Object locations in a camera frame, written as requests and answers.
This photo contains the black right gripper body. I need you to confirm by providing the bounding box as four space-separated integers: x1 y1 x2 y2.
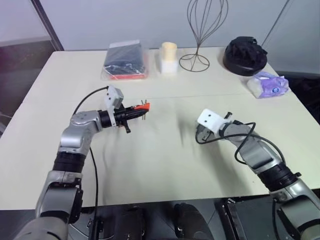
194 124 219 146

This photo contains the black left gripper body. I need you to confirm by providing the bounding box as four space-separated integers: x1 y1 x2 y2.
113 104 132 135

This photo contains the orange hex key holder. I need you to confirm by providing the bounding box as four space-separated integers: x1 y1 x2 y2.
133 102 151 113

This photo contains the clear bag with dark clothing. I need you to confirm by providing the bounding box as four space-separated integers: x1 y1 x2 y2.
100 39 151 81

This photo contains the white square block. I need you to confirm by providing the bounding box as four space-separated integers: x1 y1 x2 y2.
159 58 180 75

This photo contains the cream ribbed cylinder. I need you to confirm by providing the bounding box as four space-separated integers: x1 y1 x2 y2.
161 41 178 62

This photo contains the purple tissue packet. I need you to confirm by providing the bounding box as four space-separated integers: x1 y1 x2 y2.
246 71 291 100

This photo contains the dark rounded shape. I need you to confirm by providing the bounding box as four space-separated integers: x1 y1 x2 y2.
172 202 209 240
116 204 152 240

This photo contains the black hat on round base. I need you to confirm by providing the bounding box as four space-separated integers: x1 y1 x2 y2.
222 36 269 76

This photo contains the black flat box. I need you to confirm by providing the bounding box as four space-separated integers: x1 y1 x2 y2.
221 196 279 240

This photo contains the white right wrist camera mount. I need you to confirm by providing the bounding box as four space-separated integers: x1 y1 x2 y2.
196 108 231 133

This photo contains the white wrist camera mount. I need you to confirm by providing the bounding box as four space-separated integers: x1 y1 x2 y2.
196 108 231 133
103 84 125 128

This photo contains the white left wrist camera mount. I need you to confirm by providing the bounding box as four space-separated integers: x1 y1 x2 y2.
103 84 125 128

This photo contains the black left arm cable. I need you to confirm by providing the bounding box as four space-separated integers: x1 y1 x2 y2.
73 85 111 210

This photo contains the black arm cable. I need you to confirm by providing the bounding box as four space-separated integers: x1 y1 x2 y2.
219 112 287 166
73 85 111 210

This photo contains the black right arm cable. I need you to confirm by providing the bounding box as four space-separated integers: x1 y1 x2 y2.
219 112 287 166

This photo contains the dark wire hat stand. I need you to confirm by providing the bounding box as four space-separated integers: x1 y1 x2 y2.
178 0 229 73

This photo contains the black metal bracket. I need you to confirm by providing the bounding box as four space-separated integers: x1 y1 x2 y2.
86 216 105 240

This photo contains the dark window frame post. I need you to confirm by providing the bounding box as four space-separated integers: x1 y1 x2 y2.
30 0 65 52

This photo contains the thin grey hanging cable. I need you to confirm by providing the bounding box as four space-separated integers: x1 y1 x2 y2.
261 0 298 48

